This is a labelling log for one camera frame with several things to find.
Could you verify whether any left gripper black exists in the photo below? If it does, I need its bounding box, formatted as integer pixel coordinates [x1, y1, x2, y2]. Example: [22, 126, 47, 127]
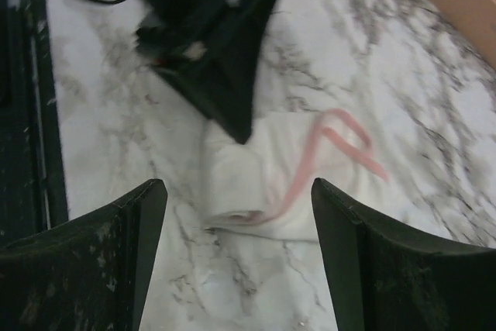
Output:
[136, 0, 277, 144]

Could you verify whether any white pink underwear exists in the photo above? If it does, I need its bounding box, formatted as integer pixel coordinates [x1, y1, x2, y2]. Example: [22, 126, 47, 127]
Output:
[199, 109, 388, 242]

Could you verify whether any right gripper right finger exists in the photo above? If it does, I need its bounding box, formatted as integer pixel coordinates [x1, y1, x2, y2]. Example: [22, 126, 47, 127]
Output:
[312, 178, 495, 331]

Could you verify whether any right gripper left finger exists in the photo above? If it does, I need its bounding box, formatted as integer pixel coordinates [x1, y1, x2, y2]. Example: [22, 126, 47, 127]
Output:
[1, 179, 167, 330]

